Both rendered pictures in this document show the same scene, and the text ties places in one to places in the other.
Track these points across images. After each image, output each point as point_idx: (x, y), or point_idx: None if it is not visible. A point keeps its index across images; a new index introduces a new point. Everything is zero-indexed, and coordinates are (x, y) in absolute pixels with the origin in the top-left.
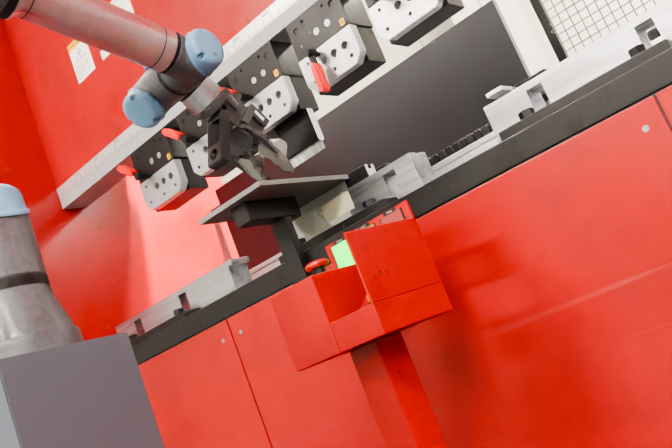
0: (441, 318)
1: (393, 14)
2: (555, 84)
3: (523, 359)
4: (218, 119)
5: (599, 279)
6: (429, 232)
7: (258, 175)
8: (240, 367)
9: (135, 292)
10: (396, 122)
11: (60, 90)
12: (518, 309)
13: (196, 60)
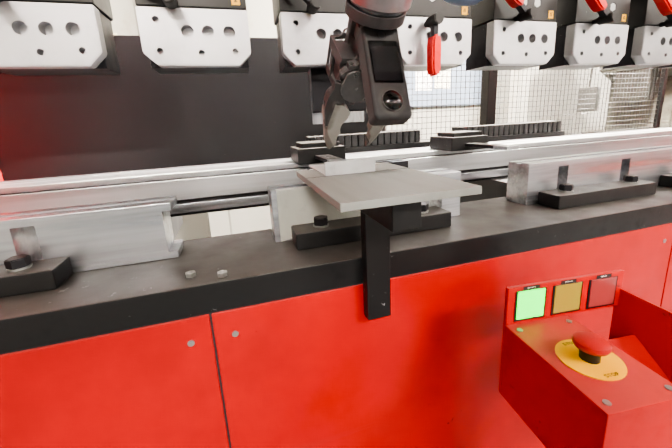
0: (496, 339)
1: (513, 43)
2: (574, 171)
3: None
4: (395, 43)
5: (601, 324)
6: (520, 268)
7: (337, 133)
8: (213, 379)
9: None
10: (272, 84)
11: None
12: None
13: None
